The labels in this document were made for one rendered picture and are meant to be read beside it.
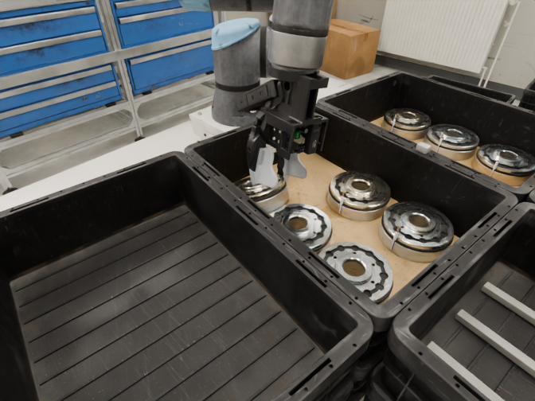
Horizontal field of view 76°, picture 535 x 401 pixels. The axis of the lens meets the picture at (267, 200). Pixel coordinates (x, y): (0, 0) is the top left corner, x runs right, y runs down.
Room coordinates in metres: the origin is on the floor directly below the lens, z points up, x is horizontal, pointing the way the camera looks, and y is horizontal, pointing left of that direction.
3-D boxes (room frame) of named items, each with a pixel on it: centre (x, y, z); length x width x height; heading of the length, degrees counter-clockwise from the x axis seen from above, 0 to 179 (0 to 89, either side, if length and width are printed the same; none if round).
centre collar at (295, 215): (0.37, -0.05, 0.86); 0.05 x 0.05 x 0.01
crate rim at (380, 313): (0.42, -0.10, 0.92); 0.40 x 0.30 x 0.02; 38
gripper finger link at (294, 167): (0.48, -0.04, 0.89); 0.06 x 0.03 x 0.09; 39
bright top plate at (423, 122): (0.73, -0.33, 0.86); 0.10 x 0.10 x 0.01
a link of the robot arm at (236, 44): (0.88, 0.07, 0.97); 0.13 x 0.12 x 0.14; 89
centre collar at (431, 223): (0.38, -0.23, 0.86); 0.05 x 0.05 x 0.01
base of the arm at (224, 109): (0.88, 0.08, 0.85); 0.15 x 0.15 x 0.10
